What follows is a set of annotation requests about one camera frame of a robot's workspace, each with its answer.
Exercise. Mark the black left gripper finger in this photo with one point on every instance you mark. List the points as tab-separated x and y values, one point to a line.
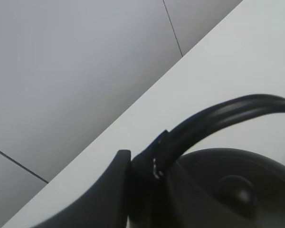
103	205

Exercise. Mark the black round teapot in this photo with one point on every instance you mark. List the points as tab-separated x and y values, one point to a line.
211	188

